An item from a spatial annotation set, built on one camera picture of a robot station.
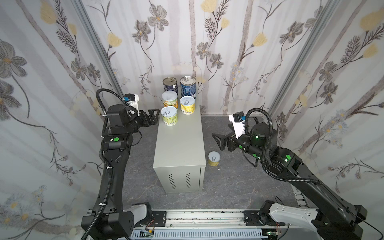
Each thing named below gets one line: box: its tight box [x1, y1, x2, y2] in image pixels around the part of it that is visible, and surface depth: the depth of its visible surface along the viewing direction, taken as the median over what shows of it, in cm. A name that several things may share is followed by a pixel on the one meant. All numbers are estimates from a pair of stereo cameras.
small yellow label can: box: [179, 96, 196, 115], surface depth 74 cm
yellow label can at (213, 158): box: [208, 151, 221, 167], surface depth 93 cm
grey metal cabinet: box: [153, 105, 206, 194], surface depth 65 cm
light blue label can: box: [179, 75, 197, 99], surface depth 76 cm
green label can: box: [161, 105, 178, 127], surface depth 69 cm
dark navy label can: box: [162, 77, 179, 97], surface depth 76 cm
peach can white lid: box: [161, 90, 179, 109], surface depth 72 cm
